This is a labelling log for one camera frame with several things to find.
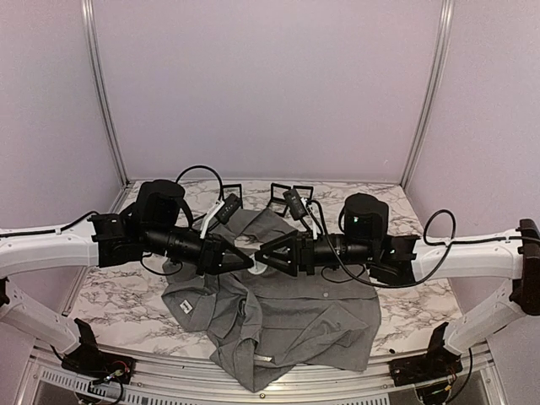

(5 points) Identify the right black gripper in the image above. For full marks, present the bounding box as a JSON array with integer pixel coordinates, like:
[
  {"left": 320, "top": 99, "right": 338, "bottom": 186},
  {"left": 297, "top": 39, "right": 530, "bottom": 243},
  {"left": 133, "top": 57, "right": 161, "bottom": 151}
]
[{"left": 255, "top": 229, "right": 376, "bottom": 277}]

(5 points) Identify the grey button shirt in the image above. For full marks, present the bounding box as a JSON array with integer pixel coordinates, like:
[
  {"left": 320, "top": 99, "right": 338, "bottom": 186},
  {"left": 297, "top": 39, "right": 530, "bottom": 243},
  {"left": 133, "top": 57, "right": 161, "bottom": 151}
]
[{"left": 161, "top": 207, "right": 382, "bottom": 394}]

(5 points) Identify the pink round brooch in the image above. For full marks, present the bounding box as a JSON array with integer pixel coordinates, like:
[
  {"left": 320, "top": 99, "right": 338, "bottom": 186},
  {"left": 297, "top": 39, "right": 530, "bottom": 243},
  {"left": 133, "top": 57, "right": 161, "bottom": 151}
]
[{"left": 247, "top": 254, "right": 267, "bottom": 276}]

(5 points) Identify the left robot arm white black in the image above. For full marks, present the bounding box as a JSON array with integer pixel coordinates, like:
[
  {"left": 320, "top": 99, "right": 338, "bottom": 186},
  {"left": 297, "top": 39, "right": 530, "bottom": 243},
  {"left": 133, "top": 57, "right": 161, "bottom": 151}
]
[{"left": 1, "top": 180, "right": 253, "bottom": 375}]

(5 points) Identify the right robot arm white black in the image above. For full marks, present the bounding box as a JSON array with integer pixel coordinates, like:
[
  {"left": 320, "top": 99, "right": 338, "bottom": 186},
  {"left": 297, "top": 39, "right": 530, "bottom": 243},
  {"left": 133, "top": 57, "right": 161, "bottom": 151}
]
[{"left": 255, "top": 193, "right": 539, "bottom": 378}]

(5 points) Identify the middle black display frame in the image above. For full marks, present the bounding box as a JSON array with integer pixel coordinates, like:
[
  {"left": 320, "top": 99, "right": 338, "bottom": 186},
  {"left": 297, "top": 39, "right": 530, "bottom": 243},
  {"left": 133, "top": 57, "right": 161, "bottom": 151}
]
[{"left": 267, "top": 182, "right": 291, "bottom": 215}]

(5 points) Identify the black display frame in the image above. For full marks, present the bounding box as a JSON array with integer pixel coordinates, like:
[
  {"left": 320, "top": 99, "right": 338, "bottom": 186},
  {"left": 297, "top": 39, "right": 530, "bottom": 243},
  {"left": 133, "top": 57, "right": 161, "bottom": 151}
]
[
  {"left": 223, "top": 183, "right": 244, "bottom": 208},
  {"left": 267, "top": 182, "right": 291, "bottom": 215},
  {"left": 293, "top": 185, "right": 314, "bottom": 200}
]

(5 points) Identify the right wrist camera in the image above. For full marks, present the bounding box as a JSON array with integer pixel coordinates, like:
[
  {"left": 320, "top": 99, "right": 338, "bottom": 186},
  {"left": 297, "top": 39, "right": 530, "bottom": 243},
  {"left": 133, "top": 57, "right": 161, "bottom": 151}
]
[{"left": 283, "top": 188, "right": 318, "bottom": 240}]

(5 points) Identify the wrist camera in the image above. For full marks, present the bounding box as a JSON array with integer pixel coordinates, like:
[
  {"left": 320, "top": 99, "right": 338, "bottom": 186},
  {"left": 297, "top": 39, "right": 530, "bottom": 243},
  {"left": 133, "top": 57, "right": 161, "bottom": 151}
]
[
  {"left": 283, "top": 188, "right": 318, "bottom": 240},
  {"left": 199, "top": 193, "right": 242, "bottom": 240}
]

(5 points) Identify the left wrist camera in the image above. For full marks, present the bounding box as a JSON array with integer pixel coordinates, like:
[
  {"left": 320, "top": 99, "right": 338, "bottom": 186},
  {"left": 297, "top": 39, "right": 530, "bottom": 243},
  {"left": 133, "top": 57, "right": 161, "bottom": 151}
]
[{"left": 199, "top": 193, "right": 242, "bottom": 240}]

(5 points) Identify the right black display frame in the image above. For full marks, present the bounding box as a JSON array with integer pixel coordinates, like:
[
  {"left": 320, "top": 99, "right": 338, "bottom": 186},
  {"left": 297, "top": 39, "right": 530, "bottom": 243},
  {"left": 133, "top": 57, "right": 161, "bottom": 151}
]
[{"left": 293, "top": 185, "right": 314, "bottom": 200}]

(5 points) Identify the left black display frame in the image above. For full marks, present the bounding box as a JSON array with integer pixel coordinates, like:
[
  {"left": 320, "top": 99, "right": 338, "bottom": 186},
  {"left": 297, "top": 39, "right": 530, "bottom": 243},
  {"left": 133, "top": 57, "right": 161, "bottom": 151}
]
[{"left": 223, "top": 183, "right": 244, "bottom": 208}]

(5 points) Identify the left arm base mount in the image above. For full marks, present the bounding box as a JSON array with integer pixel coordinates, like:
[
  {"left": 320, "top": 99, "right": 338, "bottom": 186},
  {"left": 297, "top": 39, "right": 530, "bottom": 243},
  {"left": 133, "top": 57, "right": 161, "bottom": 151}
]
[{"left": 61, "top": 318, "right": 135, "bottom": 384}]

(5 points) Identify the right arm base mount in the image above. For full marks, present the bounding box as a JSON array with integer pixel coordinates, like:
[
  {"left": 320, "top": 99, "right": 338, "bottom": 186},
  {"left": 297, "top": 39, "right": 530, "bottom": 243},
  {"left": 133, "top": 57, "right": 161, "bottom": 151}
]
[{"left": 389, "top": 322, "right": 477, "bottom": 386}]

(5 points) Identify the front aluminium rail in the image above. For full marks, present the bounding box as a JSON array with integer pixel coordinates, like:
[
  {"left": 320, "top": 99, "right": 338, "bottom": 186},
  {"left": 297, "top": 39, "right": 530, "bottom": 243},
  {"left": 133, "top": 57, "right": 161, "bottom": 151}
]
[{"left": 24, "top": 332, "right": 503, "bottom": 405}]

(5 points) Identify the left aluminium frame post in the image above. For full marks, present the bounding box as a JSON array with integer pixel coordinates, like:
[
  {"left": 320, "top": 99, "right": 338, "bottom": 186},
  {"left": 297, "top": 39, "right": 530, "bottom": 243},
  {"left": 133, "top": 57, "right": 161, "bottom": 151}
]
[{"left": 81, "top": 0, "right": 130, "bottom": 188}]

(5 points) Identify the aluminium frame post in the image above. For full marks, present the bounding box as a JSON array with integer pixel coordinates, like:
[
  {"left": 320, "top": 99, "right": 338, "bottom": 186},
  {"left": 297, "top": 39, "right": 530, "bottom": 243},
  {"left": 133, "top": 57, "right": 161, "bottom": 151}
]
[
  {"left": 81, "top": 0, "right": 130, "bottom": 188},
  {"left": 400, "top": 0, "right": 455, "bottom": 191}
]

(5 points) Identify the right aluminium frame post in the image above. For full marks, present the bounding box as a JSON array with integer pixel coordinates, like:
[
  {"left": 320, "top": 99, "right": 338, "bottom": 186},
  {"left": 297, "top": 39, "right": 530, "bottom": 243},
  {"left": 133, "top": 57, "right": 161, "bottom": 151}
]
[{"left": 400, "top": 0, "right": 455, "bottom": 191}]

